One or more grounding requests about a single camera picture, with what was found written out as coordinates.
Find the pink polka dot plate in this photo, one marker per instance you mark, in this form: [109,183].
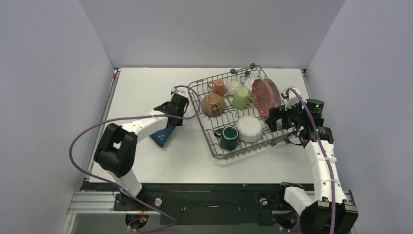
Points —
[264,97]

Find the white deep plate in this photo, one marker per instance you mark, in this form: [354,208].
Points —
[276,92]

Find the brown floral mug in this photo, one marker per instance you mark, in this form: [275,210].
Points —
[213,105]

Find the small white cup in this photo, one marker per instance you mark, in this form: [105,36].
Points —
[232,87]

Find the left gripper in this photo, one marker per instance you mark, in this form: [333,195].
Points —
[179,124]

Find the dark green mug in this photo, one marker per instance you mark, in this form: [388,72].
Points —
[228,136]

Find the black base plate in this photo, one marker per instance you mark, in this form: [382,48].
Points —
[290,220]

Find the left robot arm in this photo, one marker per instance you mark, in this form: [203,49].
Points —
[116,149]

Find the blue leaf-shaped plate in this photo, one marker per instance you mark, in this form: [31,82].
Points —
[161,137]

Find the small orange cup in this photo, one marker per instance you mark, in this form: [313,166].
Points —
[217,86]

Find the aluminium rail frame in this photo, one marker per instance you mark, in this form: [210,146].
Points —
[96,205]

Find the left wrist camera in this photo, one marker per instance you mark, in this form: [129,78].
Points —
[179,90]

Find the light green mug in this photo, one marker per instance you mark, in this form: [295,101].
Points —
[242,99]

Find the grey wire dish rack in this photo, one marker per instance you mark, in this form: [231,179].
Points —
[231,115]

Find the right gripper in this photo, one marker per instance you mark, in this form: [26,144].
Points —
[273,118]

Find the white round bowl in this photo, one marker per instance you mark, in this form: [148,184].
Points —
[249,83]

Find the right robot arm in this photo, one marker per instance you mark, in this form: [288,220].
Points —
[329,211]

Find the white fluted bowl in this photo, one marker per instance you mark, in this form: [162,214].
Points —
[250,129]

